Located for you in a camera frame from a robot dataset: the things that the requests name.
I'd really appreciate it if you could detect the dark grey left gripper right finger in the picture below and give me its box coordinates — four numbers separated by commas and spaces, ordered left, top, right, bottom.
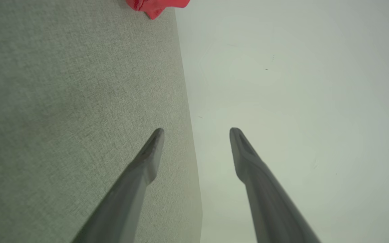
229, 127, 321, 243

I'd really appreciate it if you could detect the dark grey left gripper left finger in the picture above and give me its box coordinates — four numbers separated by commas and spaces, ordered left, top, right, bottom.
71, 128, 165, 243

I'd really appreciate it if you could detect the grey fabric sofa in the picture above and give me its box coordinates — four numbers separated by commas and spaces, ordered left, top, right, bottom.
0, 0, 203, 243

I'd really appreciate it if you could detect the plain red garment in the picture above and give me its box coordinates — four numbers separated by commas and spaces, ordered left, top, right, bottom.
126, 0, 191, 20

